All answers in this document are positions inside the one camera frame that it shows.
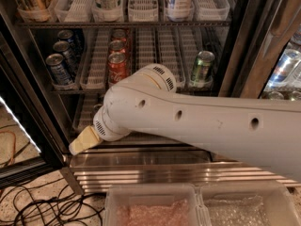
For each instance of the front red coca-cola can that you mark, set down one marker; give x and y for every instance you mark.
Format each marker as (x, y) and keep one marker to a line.
(118, 67)

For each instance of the left clear plastic bin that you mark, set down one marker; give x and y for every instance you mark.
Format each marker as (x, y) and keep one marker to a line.
(155, 205)

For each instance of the open fridge door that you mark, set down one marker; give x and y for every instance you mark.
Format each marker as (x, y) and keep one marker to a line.
(20, 106)

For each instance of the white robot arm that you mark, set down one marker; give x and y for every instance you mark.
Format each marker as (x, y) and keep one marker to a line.
(261, 133)

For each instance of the right glass fridge door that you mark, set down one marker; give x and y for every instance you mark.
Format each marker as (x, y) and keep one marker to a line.
(259, 32)

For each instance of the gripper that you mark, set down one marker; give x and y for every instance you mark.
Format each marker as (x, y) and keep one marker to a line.
(101, 125)

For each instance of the right clear plastic bin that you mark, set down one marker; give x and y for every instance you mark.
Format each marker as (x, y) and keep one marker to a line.
(250, 204)

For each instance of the green soda can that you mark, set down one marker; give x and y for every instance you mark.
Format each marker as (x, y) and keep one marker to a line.
(202, 67)

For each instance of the middle red coca-cola can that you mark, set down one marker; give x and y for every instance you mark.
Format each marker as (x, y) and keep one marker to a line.
(117, 46)

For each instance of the clear plastic bin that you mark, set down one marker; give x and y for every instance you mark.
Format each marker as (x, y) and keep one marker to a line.
(250, 204)
(155, 205)

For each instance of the blue pepsi can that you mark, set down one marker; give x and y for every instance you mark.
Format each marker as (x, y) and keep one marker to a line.
(63, 47)
(72, 39)
(58, 69)

